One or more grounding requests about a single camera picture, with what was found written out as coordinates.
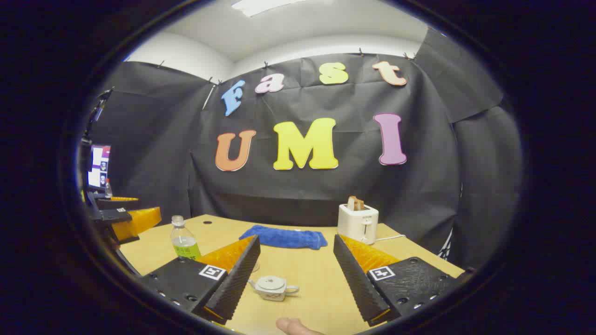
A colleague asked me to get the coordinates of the green label water bottle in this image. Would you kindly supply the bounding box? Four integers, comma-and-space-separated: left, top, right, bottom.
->
170, 215, 202, 261

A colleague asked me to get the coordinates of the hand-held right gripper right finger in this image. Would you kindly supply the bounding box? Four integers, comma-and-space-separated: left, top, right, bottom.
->
333, 234, 467, 327

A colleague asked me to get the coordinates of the blue towel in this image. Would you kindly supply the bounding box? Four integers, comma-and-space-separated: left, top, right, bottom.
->
239, 225, 328, 250

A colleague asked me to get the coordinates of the computer monitor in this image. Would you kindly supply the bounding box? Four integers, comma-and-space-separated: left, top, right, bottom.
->
88, 145, 111, 189

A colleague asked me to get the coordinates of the black backdrop cloth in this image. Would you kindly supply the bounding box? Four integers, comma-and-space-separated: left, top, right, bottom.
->
86, 28, 524, 270

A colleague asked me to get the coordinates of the white toaster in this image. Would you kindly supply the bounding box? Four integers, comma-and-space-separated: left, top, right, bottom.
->
337, 203, 379, 245

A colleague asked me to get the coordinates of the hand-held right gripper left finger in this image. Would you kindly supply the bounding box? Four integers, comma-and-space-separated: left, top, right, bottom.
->
139, 234, 261, 325

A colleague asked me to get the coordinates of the white teacup lid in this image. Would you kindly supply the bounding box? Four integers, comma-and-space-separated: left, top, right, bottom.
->
257, 275, 287, 289

